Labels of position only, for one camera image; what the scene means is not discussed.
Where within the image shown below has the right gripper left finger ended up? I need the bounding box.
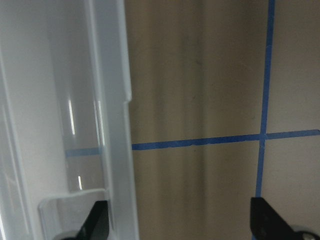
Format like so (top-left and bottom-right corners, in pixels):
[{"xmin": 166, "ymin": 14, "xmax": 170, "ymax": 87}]
[{"xmin": 75, "ymin": 200, "xmax": 110, "ymax": 240}]

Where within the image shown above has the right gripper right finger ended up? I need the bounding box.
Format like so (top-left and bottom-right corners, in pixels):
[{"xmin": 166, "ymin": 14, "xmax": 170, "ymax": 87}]
[{"xmin": 250, "ymin": 197, "xmax": 303, "ymax": 240}]

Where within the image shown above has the clear plastic box lid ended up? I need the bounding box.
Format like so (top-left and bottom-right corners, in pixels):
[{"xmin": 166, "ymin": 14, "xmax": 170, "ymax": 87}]
[{"xmin": 0, "ymin": 0, "xmax": 140, "ymax": 240}]

